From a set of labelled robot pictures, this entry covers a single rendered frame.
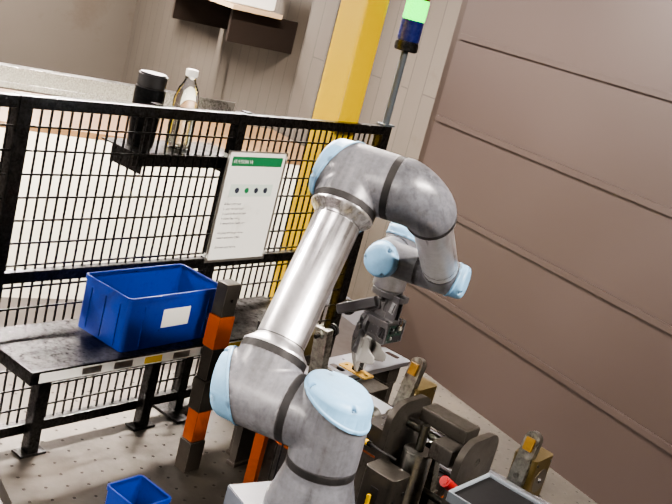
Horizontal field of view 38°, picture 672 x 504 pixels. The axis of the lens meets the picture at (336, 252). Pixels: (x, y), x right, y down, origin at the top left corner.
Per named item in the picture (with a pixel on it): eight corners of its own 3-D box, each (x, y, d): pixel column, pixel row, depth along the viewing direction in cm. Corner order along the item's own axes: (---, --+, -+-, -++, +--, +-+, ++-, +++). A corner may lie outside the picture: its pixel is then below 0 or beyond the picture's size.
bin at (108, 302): (215, 335, 241) (227, 287, 237) (119, 353, 217) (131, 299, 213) (171, 310, 250) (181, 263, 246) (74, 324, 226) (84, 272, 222)
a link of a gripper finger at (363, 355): (363, 381, 221) (376, 344, 219) (344, 369, 224) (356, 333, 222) (371, 379, 223) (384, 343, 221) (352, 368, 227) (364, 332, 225)
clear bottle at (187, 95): (194, 150, 248) (211, 73, 243) (175, 150, 243) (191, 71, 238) (178, 143, 252) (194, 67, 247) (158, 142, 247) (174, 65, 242)
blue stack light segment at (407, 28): (423, 44, 290) (428, 24, 289) (410, 42, 285) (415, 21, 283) (405, 39, 294) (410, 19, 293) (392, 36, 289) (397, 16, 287)
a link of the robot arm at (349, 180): (275, 435, 149) (409, 144, 167) (191, 400, 153) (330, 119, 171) (289, 453, 160) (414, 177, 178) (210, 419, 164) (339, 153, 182)
